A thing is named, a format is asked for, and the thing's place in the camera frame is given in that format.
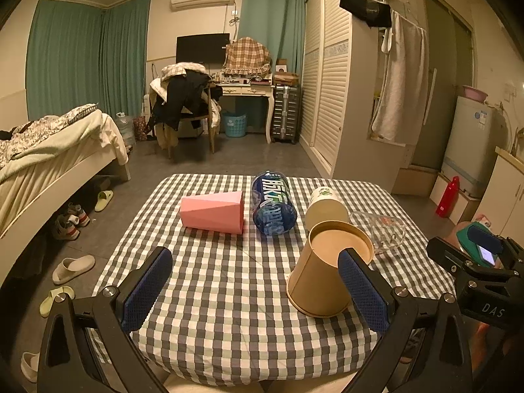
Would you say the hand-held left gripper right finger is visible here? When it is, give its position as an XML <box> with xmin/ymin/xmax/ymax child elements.
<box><xmin>338</xmin><ymin>248</ymin><xmax>477</xmax><ymax>393</ymax></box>

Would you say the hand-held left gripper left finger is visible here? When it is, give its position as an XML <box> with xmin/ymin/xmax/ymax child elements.
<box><xmin>38</xmin><ymin>247</ymin><xmax>173</xmax><ymax>393</ymax></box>

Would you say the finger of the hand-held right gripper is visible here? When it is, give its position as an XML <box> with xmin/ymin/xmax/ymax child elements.
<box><xmin>426</xmin><ymin>236</ymin><xmax>467</xmax><ymax>273</ymax></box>
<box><xmin>468</xmin><ymin>225</ymin><xmax>503</xmax><ymax>254</ymax></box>

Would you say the brown paper cup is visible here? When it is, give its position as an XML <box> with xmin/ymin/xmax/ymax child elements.
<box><xmin>287</xmin><ymin>220</ymin><xmax>375</xmax><ymax>318</ymax></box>

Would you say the white paper cup green print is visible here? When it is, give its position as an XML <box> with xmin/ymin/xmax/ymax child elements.
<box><xmin>305</xmin><ymin>186</ymin><xmax>349</xmax><ymax>234</ymax></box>

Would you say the pink faceted cup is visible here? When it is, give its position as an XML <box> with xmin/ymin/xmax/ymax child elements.
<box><xmin>180</xmin><ymin>190</ymin><xmax>246</xmax><ymax>235</ymax></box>

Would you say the red bottle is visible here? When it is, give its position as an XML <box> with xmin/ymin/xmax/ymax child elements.
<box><xmin>435</xmin><ymin>176</ymin><xmax>460</xmax><ymax>217</ymax></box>

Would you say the white cabinet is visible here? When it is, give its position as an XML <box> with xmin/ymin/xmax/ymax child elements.
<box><xmin>487</xmin><ymin>146</ymin><xmax>524</xmax><ymax>234</ymax></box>

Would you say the clear glass mug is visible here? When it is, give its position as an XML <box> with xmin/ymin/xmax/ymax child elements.
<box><xmin>349</xmin><ymin>211</ymin><xmax>407</xmax><ymax>256</ymax></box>

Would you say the white slipper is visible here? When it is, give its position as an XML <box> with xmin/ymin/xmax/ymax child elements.
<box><xmin>52</xmin><ymin>255</ymin><xmax>96</xmax><ymax>285</ymax></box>
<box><xmin>20</xmin><ymin>351</ymin><xmax>41</xmax><ymax>383</ymax></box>

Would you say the grey white checked tablecloth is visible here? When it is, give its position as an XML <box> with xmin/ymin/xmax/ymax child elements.
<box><xmin>91</xmin><ymin>173</ymin><xmax>457</xmax><ymax>381</ymax></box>

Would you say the green slipper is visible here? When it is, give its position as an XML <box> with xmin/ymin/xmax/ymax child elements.
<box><xmin>39</xmin><ymin>287</ymin><xmax>75</xmax><ymax>318</ymax></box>
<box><xmin>95</xmin><ymin>190</ymin><xmax>114</xmax><ymax>212</ymax></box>

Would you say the white washing machine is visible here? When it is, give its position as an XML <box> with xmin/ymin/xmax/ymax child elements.
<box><xmin>441</xmin><ymin>95</ymin><xmax>508</xmax><ymax>197</ymax></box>

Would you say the white sneaker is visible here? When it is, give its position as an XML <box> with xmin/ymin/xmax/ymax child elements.
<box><xmin>67</xmin><ymin>203</ymin><xmax>91</xmax><ymax>227</ymax></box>
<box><xmin>51</xmin><ymin>215</ymin><xmax>80</xmax><ymax>241</ymax></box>

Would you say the blue printed plastic bottle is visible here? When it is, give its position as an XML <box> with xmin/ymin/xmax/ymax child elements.
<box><xmin>251</xmin><ymin>169</ymin><xmax>298</xmax><ymax>236</ymax></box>

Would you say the pink basin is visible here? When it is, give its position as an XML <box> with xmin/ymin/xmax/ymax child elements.
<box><xmin>462</xmin><ymin>84</ymin><xmax>489</xmax><ymax>101</ymax></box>

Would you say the dark patterned bag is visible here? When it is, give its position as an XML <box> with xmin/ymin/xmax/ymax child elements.
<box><xmin>133</xmin><ymin>115</ymin><xmax>150</xmax><ymax>142</ymax></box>

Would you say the clear water jug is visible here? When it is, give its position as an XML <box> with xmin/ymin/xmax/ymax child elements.
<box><xmin>115</xmin><ymin>112</ymin><xmax>136</xmax><ymax>146</ymax></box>

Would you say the bed with beige bedding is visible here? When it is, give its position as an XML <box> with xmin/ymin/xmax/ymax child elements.
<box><xmin>0</xmin><ymin>110</ymin><xmax>129</xmax><ymax>230</ymax></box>

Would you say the wooden chair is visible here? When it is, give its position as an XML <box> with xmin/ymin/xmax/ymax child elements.
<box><xmin>166</xmin><ymin>82</ymin><xmax>224</xmax><ymax>160</ymax></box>

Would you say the white hanging towel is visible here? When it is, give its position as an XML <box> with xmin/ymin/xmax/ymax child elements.
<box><xmin>370</xmin><ymin>10</ymin><xmax>430</xmax><ymax>142</ymax></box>

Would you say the frosted glass door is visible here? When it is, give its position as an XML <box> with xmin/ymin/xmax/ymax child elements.
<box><xmin>409</xmin><ymin>0</ymin><xmax>476</xmax><ymax>173</ymax></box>

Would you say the blue laundry basket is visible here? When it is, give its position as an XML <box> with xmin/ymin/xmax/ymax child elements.
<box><xmin>222</xmin><ymin>112</ymin><xmax>247</xmax><ymax>138</ymax></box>

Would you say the floral patterned duvet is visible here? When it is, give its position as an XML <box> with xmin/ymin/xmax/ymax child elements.
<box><xmin>0</xmin><ymin>105</ymin><xmax>101</xmax><ymax>164</ymax></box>

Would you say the silver suitcase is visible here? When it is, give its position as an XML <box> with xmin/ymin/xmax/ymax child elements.
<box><xmin>270</xmin><ymin>84</ymin><xmax>302</xmax><ymax>145</ymax></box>

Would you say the chair piled with clothes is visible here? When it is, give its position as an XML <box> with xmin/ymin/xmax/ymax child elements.
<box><xmin>148</xmin><ymin>62</ymin><xmax>222</xmax><ymax>150</ymax></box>

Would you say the white louvred wardrobe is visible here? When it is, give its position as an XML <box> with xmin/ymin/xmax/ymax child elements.
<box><xmin>299</xmin><ymin>0</ymin><xmax>422</xmax><ymax>181</ymax></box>

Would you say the white desk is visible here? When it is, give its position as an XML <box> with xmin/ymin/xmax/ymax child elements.
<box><xmin>213</xmin><ymin>78</ymin><xmax>276</xmax><ymax>145</ymax></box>

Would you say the green window curtain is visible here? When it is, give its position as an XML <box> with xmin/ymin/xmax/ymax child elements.
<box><xmin>25</xmin><ymin>0</ymin><xmax>152</xmax><ymax>120</ymax></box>

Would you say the black television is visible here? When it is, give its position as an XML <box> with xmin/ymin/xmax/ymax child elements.
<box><xmin>176</xmin><ymin>33</ymin><xmax>231</xmax><ymax>65</ymax></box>

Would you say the plaid cloth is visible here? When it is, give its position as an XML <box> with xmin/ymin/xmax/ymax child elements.
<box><xmin>223</xmin><ymin>37</ymin><xmax>273</xmax><ymax>75</ymax></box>

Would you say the black bag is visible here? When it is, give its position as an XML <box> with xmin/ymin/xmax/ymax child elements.
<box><xmin>339</xmin><ymin>0</ymin><xmax>393</xmax><ymax>27</ymax></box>

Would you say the green narrow curtain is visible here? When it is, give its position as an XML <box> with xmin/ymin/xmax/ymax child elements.
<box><xmin>239</xmin><ymin>0</ymin><xmax>309</xmax><ymax>86</ymax></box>

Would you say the white bed frame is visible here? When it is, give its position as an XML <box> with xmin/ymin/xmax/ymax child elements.
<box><xmin>0</xmin><ymin>147</ymin><xmax>132</xmax><ymax>254</ymax></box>

